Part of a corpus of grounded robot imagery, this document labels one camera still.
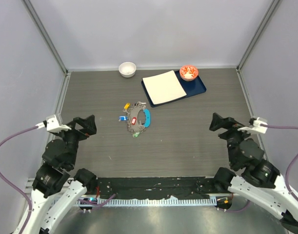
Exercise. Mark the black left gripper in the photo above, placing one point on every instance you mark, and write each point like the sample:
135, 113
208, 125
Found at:
89, 128

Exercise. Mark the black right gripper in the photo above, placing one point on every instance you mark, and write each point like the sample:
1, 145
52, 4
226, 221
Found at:
217, 121

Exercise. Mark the metal key organizer blue handle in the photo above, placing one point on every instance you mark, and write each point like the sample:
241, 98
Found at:
133, 111

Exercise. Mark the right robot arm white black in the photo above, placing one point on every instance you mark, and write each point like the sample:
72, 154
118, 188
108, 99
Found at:
253, 177

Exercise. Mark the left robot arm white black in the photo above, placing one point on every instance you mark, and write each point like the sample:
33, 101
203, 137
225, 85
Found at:
46, 208

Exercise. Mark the blue key tag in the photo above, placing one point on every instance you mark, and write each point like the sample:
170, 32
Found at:
123, 118

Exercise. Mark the dark blue tray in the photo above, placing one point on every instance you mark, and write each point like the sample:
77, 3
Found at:
192, 88

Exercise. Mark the yellow key tag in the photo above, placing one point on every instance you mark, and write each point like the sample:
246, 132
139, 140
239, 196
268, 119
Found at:
126, 105

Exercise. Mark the orange patterned bowl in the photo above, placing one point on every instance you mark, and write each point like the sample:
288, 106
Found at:
188, 72

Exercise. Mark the white square plate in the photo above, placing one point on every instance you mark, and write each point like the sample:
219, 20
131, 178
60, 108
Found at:
164, 88

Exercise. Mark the white bowl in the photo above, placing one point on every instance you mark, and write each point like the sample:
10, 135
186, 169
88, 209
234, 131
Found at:
127, 69

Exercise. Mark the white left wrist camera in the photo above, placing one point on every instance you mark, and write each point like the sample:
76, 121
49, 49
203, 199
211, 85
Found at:
53, 124

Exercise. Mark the slotted cable duct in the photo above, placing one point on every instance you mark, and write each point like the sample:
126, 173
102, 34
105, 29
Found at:
172, 201

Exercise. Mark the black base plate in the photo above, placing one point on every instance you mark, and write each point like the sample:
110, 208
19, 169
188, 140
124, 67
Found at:
155, 188

